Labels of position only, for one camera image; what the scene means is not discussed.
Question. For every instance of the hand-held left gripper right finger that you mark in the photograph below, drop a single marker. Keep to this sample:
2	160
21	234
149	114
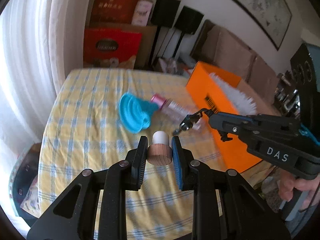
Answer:
176	160

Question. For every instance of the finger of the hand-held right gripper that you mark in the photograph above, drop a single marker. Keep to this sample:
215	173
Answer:
250	133
250	121

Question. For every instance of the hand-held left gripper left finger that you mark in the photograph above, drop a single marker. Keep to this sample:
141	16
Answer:
141	160

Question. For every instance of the white bristle brush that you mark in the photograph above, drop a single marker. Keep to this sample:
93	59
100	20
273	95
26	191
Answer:
237	97

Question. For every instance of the orange cardboard box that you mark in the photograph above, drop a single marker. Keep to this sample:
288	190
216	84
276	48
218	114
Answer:
212	90

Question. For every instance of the person's right hand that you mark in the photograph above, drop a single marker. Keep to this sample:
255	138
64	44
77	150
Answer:
287	185

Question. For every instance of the blue collapsible funnel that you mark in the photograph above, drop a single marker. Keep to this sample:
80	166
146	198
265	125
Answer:
132	110

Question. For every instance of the pink capped clear bottle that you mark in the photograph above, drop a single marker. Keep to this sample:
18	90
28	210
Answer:
170	106

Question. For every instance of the yellow checked tablecloth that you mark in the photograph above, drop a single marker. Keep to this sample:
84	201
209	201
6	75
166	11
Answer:
87	105

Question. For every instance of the brown sofa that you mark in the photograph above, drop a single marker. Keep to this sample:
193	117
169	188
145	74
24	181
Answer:
225	45

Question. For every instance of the printed plastic bag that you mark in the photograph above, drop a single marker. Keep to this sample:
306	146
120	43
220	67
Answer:
167	65

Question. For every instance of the black speaker stand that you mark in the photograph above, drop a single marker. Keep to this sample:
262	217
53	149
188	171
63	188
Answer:
156	45
178	43

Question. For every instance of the brown cardboard box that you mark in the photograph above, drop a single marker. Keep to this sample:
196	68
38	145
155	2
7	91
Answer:
147	45

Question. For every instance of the dark round basket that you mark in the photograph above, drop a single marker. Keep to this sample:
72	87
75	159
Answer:
25	180

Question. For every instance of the black speaker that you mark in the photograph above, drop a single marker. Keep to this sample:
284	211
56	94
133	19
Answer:
188	20
165	11

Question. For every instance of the pink and white box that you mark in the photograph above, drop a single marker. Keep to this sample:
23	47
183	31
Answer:
142	12

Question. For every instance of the white curtain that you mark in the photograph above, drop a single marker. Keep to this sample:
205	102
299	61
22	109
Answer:
30	55

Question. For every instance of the dark red gift box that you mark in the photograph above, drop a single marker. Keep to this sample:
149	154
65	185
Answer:
115	5

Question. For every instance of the framed wall picture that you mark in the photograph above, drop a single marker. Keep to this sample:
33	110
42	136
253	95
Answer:
257	5

